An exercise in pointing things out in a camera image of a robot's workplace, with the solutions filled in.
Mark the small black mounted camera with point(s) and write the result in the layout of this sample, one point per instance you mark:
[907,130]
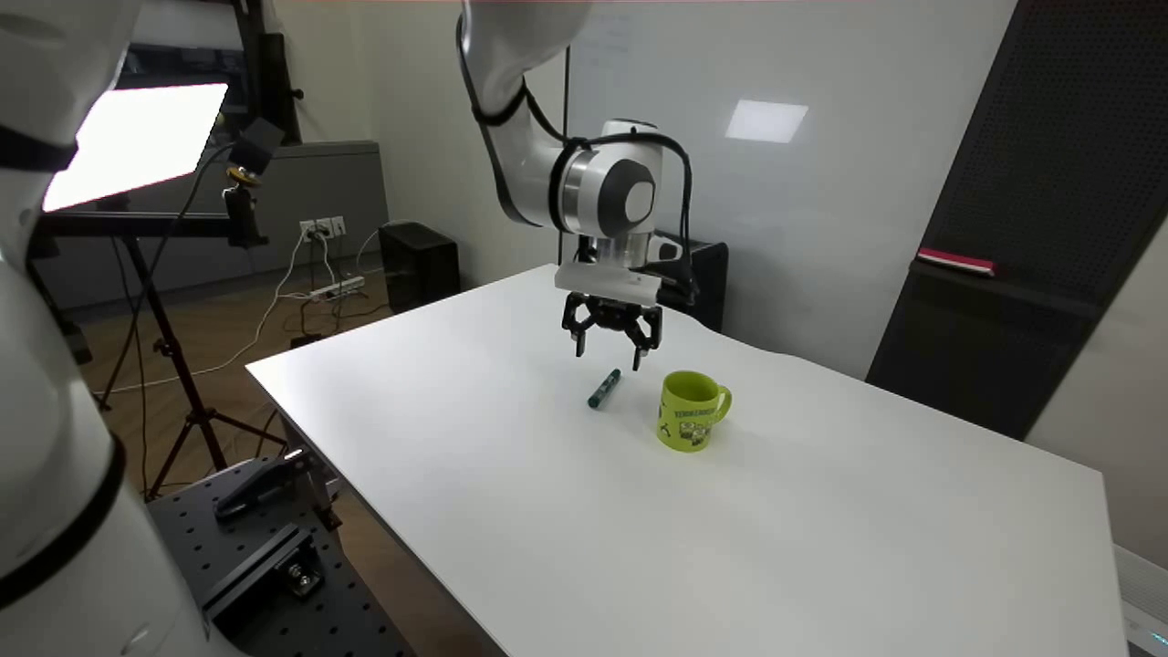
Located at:
[244,195]

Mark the white power strip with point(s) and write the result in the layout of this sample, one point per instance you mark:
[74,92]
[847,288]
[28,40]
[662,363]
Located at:
[332,288]

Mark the yellow-green printed cup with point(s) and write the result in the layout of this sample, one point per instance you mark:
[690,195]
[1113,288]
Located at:
[686,413]

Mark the black light tripod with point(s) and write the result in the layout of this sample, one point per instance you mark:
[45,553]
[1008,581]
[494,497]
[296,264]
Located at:
[171,352]

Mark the black clamp on breadboard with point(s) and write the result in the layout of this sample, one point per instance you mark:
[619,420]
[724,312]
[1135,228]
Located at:
[258,485]

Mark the grey low cabinet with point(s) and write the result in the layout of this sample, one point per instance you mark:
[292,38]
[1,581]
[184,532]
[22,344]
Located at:
[330,184]

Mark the white light panel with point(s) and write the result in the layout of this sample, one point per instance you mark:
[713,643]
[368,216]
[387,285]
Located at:
[133,139]

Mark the red label strip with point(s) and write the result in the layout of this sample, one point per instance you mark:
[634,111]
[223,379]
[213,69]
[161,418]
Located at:
[953,260]

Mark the black perforated breadboard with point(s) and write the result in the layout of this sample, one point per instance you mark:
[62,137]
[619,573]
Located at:
[292,608]

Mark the tall black cabinet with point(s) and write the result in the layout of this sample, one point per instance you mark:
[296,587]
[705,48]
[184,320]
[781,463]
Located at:
[1045,219]

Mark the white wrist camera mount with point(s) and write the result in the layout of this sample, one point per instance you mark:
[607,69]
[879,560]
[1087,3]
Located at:
[607,279]

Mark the small black box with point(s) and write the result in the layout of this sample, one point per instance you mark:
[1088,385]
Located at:
[421,260]

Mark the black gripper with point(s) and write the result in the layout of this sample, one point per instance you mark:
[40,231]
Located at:
[613,309]

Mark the white wall socket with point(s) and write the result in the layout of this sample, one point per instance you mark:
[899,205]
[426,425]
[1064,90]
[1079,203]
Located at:
[324,228]

